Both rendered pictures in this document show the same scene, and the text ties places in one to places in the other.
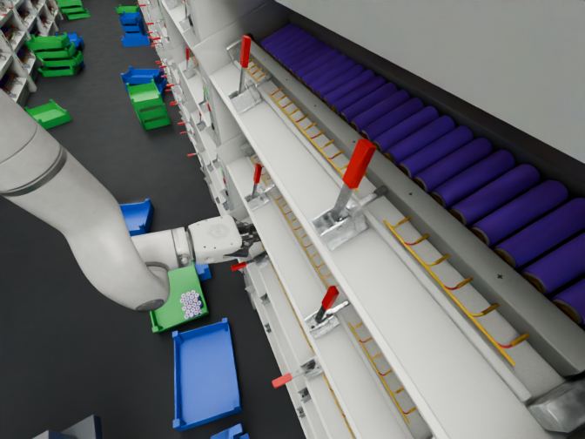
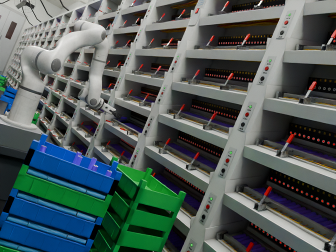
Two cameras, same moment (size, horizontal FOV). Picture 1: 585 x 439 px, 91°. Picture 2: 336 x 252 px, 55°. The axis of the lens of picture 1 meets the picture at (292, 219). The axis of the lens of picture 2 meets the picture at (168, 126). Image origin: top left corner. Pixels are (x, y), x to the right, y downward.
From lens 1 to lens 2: 196 cm
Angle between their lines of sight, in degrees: 48
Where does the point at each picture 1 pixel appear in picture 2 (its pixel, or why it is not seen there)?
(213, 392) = not seen: hidden behind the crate
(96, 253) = (96, 80)
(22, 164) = (104, 57)
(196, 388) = not seen: hidden behind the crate
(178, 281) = not seen: hidden behind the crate
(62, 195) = (102, 66)
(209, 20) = (131, 64)
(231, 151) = (118, 94)
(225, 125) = (121, 86)
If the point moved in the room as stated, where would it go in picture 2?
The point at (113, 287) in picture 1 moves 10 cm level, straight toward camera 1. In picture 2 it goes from (95, 88) to (105, 92)
